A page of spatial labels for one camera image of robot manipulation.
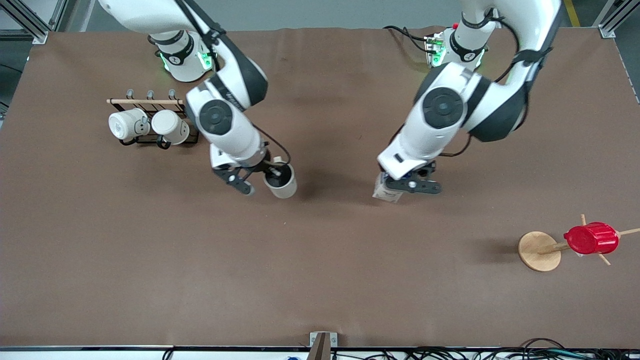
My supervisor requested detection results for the grey ceramic mug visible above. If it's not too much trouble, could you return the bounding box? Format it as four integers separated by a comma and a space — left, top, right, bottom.
263, 156, 298, 200

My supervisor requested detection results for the blue white milk carton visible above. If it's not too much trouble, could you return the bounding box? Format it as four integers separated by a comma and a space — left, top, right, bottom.
372, 170, 416, 204

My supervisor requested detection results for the red plastic cup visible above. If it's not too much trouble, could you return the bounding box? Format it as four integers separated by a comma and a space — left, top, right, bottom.
563, 222, 620, 256

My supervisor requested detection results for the green-lit base connector box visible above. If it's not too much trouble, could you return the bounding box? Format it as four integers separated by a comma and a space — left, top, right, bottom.
424, 33, 447, 69
198, 45, 217, 72

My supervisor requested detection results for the white mug with base label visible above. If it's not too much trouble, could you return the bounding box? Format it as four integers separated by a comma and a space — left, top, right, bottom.
108, 108, 150, 147

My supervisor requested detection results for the wooden mug tree stand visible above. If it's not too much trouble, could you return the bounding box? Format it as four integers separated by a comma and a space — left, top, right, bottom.
518, 214, 640, 273

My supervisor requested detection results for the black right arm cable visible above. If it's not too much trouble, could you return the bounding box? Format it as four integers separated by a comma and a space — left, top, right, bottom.
252, 125, 293, 169

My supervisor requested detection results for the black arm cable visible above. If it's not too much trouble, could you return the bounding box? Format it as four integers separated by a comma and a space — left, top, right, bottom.
437, 132, 474, 159
252, 125, 293, 169

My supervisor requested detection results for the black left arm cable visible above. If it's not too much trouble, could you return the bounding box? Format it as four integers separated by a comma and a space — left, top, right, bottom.
437, 132, 474, 159

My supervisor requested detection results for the plain white mug black handle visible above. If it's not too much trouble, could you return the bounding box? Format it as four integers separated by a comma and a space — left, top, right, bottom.
151, 109, 191, 150

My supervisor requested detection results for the black wire mug rack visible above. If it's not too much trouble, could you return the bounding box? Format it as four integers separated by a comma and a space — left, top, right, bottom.
106, 89, 201, 147

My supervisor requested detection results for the black base cable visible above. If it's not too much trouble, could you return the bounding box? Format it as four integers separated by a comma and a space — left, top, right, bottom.
383, 25, 432, 54

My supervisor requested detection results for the black floor cable tangle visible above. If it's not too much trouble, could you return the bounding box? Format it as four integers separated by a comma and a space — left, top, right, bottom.
330, 347, 640, 360

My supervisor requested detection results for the grey metal bracket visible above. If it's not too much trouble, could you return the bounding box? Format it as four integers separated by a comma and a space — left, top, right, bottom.
309, 331, 338, 349

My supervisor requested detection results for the brown camera pole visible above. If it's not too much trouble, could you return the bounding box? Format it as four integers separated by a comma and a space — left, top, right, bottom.
306, 333, 332, 360

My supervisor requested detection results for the black looped floor cable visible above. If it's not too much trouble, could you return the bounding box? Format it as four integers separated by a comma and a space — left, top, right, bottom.
520, 337, 569, 354

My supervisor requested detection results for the aluminium frame profile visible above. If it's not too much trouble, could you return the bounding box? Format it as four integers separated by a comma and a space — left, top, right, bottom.
0, 0, 68, 45
592, 0, 640, 39

